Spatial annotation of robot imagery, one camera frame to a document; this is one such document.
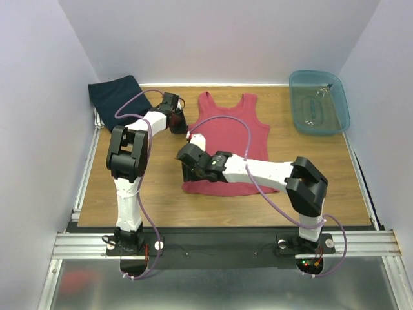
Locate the purple cable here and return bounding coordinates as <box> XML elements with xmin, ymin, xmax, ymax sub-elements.
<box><xmin>186</xmin><ymin>116</ymin><xmax>348</xmax><ymax>279</ymax></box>
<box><xmin>114</xmin><ymin>89</ymin><xmax>165</xmax><ymax>281</ymax></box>

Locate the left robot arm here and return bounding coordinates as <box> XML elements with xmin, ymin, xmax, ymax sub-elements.
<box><xmin>103</xmin><ymin>92</ymin><xmax>187</xmax><ymax>255</ymax></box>

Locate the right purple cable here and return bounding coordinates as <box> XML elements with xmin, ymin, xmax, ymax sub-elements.
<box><xmin>186</xmin><ymin>116</ymin><xmax>348</xmax><ymax>279</ymax></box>

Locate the maroon tank top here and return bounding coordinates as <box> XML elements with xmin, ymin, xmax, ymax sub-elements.
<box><xmin>182</xmin><ymin>92</ymin><xmax>270</xmax><ymax>197</ymax></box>

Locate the folded navy tank top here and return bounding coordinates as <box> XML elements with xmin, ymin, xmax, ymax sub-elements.
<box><xmin>88</xmin><ymin>75</ymin><xmax>142</xmax><ymax>132</ymax></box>

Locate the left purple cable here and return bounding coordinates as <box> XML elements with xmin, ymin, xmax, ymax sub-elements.
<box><xmin>114</xmin><ymin>89</ymin><xmax>165</xmax><ymax>281</ymax></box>

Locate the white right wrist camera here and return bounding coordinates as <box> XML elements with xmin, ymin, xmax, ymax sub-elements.
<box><xmin>186</xmin><ymin>132</ymin><xmax>206</xmax><ymax>151</ymax></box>

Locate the teal plastic bin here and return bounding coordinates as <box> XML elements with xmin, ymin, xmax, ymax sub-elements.
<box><xmin>289</xmin><ymin>70</ymin><xmax>350</xmax><ymax>136</ymax></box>

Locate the aluminium frame rail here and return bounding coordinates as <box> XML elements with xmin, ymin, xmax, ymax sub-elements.
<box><xmin>52</xmin><ymin>231</ymin><xmax>401</xmax><ymax>260</ymax></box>

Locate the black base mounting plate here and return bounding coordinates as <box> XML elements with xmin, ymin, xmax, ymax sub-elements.
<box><xmin>101</xmin><ymin>228</ymin><xmax>336</xmax><ymax>276</ymax></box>

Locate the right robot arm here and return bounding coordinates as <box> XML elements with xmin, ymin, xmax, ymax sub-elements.
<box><xmin>176</xmin><ymin>143</ymin><xmax>328</xmax><ymax>252</ymax></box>

